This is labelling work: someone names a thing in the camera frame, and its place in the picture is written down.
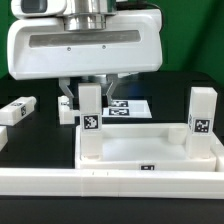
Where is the white U-shaped marker base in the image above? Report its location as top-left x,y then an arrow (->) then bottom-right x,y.
103,100 -> 152,118

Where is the white front fence rail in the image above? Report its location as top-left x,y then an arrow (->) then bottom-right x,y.
0,168 -> 224,199

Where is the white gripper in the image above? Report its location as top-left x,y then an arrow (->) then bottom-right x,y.
7,9 -> 162,109

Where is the white desk top tray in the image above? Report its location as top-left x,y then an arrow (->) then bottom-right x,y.
75,123 -> 224,172

